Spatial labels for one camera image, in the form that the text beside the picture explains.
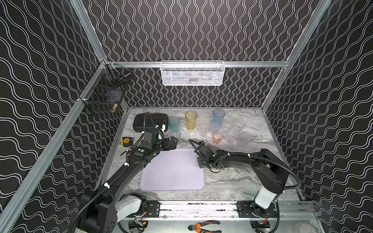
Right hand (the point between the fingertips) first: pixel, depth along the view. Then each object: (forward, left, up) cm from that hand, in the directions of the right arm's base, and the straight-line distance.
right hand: (203, 160), depth 92 cm
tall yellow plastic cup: (+27, +8, +12) cm, 31 cm away
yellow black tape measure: (+12, +52, +3) cm, 53 cm away
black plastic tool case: (+30, +32, +7) cm, 44 cm away
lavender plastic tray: (-6, +19, -1) cm, 20 cm away
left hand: (+4, +19, +18) cm, 27 cm away
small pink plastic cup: (+18, -11, 0) cm, 21 cm away
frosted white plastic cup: (+15, -28, +2) cm, 32 cm away
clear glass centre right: (+18, -17, +7) cm, 26 cm away
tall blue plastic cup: (+25, -10, +15) cm, 31 cm away
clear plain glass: (+24, -1, +3) cm, 24 cm away
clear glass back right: (+27, -27, +4) cm, 39 cm away
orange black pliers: (-35, +5, +2) cm, 35 cm away
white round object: (-34, -47, -1) cm, 58 cm away
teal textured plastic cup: (+28, +20, +3) cm, 35 cm away
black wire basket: (+31, +63, +29) cm, 76 cm away
